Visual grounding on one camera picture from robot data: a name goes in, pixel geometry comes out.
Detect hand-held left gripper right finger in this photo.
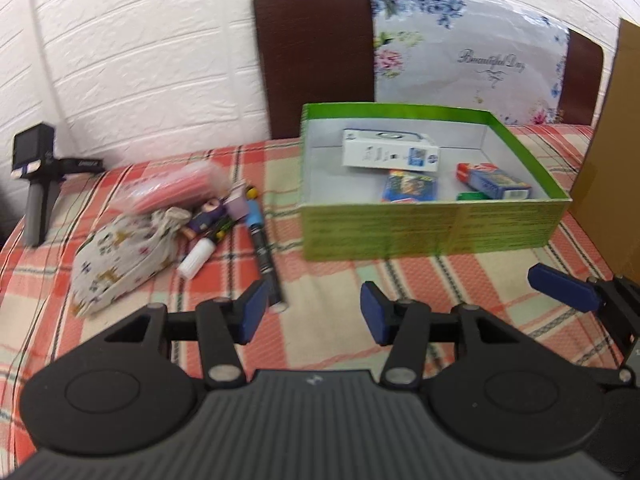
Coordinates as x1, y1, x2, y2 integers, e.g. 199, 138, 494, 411
360, 281, 536, 391

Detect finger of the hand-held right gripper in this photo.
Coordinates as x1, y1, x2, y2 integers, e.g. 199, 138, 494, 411
587, 362, 640, 397
528, 262, 608, 313

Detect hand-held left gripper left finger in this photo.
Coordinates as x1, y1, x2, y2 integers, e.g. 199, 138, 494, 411
104, 279, 271, 391

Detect black and blue pen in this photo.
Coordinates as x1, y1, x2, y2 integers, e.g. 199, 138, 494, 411
245, 187, 287, 311

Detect white tube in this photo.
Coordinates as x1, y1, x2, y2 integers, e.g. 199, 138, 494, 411
177, 237, 216, 278

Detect green cardboard box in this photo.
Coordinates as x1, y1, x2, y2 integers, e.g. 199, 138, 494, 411
298, 102, 572, 261

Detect small doll figure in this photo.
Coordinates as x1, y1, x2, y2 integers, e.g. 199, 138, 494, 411
180, 197, 236, 243

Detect patterned cloth pouch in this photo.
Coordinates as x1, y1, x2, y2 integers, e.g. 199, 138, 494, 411
70, 207, 193, 317

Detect pink plastic packet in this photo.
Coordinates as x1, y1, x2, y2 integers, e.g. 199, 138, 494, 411
114, 160, 228, 216

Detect red and blue small box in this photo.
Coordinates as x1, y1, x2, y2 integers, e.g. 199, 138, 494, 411
455, 162, 532, 201

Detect colourful card pack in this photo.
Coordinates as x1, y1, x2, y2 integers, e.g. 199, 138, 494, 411
382, 170, 441, 203

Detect brown cardboard sheet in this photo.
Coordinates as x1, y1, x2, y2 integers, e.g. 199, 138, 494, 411
570, 17, 640, 281

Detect white product box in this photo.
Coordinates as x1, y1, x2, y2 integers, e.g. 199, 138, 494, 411
342, 128, 441, 171

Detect floral printed cloth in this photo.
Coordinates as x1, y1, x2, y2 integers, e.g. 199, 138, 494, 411
367, 0, 571, 126

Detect black camera on grey handle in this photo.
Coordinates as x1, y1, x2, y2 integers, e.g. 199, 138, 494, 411
11, 122, 105, 248

